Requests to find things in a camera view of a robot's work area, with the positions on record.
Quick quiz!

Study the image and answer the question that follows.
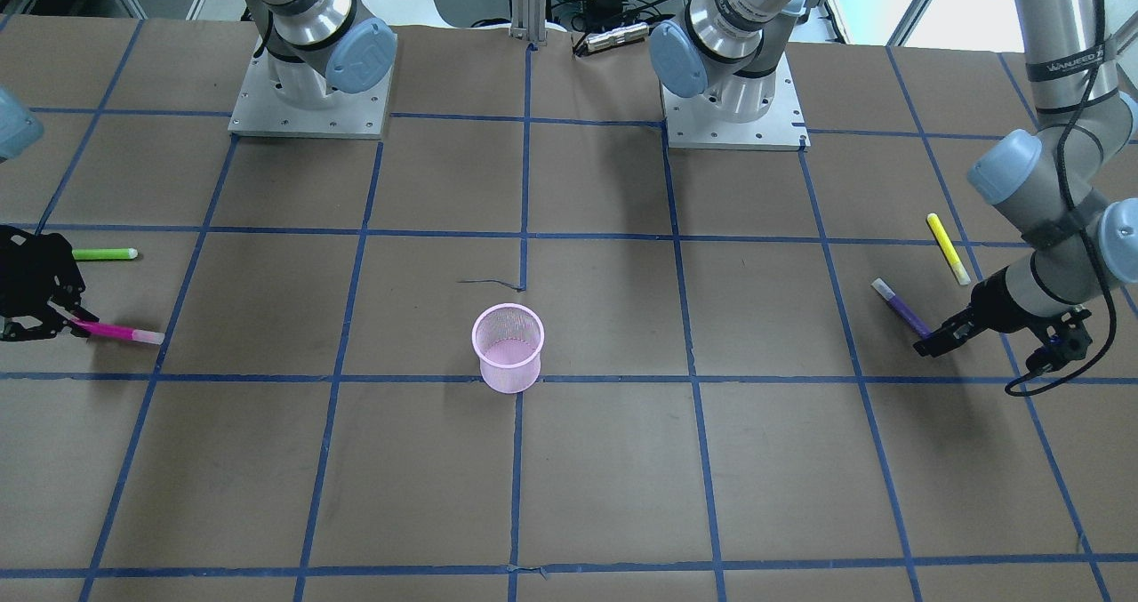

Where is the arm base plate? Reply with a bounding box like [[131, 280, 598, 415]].
[[660, 55, 813, 151], [228, 32, 395, 140]]

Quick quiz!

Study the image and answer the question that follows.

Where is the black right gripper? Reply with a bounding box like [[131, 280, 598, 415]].
[[1, 226, 100, 343]]

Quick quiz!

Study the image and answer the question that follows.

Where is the yellow pen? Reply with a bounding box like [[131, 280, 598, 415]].
[[926, 213, 971, 286]]

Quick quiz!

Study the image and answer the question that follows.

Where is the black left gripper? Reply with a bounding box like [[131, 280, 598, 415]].
[[913, 269, 1092, 376]]

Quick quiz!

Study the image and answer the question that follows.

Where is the purple pen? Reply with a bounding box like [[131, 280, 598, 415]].
[[871, 278, 932, 339]]

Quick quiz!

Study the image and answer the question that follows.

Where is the aluminium frame post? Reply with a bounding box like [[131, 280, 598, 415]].
[[509, 0, 549, 50]]

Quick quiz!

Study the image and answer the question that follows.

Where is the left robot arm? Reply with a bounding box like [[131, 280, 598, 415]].
[[914, 0, 1135, 378]]

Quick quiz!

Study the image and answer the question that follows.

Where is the pink pen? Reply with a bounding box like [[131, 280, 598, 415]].
[[71, 319, 165, 344]]

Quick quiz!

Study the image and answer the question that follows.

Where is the green pen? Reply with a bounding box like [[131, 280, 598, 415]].
[[72, 248, 139, 261]]

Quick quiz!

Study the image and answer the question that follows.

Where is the pink mesh cup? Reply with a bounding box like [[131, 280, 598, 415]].
[[471, 303, 545, 395]]

